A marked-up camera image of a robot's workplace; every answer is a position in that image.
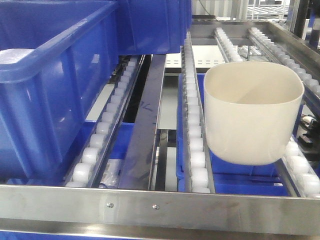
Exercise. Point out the white plastic bin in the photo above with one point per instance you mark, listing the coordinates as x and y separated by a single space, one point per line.
250 110

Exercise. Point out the steel centre divider bar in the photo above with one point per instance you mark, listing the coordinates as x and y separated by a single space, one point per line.
137 171

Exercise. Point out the large blue crate left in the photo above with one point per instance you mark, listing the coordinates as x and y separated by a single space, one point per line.
46 96

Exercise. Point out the far white roller track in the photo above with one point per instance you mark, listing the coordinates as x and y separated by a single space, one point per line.
227 49

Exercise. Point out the blue crate below shelf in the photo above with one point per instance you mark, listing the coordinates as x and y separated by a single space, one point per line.
262 180

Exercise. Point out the white roller track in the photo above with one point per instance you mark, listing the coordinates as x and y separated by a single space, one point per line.
198 175
227 49
88 163
304 180

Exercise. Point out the left white roller track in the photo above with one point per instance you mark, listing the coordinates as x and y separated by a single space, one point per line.
88 163

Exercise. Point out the centre white roller track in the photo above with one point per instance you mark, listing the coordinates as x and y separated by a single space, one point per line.
198 175

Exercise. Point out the right white roller track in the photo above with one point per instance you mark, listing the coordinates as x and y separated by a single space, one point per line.
304 180

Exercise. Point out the blue crate rear centre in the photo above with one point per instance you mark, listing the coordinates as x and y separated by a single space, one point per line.
147 27

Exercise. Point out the steel front shelf rail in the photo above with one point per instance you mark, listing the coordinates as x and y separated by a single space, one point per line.
97 212

